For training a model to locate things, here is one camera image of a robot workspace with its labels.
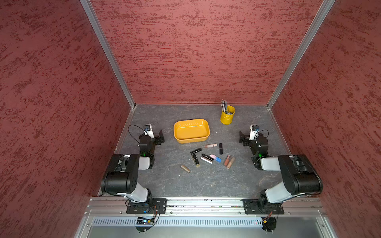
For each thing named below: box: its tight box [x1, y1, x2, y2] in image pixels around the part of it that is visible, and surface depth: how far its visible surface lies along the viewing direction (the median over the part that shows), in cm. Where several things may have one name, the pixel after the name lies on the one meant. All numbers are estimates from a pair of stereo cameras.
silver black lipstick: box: [200, 153, 215, 165], surface depth 91 cm
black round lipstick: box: [219, 142, 223, 155], surface depth 97 cm
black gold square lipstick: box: [191, 153, 201, 168], surface depth 90 cm
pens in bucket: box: [220, 98, 233, 115], surface depth 102 cm
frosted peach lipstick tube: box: [226, 157, 236, 170], surface depth 90 cm
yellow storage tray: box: [173, 118, 211, 144], surface depth 105 cm
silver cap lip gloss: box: [224, 154, 231, 167], surface depth 91 cm
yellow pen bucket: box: [220, 105, 236, 125], surface depth 106 cm
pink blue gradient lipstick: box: [208, 153, 223, 163], surface depth 92 cm
